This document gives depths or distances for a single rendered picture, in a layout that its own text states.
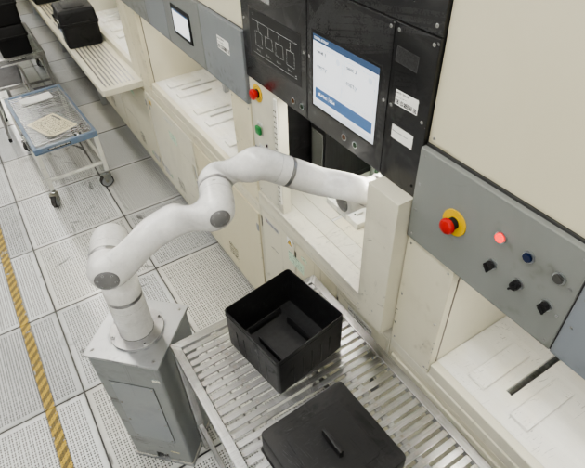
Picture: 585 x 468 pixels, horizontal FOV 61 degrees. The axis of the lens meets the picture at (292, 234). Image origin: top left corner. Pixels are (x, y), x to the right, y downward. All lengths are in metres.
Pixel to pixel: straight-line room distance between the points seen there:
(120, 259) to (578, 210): 1.15
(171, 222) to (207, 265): 1.65
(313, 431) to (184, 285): 1.74
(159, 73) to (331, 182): 1.99
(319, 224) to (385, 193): 0.74
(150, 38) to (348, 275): 1.96
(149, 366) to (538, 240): 1.25
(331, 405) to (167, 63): 2.37
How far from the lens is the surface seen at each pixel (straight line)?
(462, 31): 1.08
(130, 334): 1.82
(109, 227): 1.65
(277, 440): 1.47
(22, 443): 2.75
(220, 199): 1.40
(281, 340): 1.75
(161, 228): 1.50
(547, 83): 0.99
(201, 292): 2.97
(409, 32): 1.17
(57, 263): 3.45
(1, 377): 3.01
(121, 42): 3.97
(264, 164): 1.40
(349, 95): 1.38
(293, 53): 1.58
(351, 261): 1.86
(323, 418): 1.50
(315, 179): 1.47
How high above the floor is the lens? 2.19
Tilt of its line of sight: 42 degrees down
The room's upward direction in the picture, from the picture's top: 2 degrees counter-clockwise
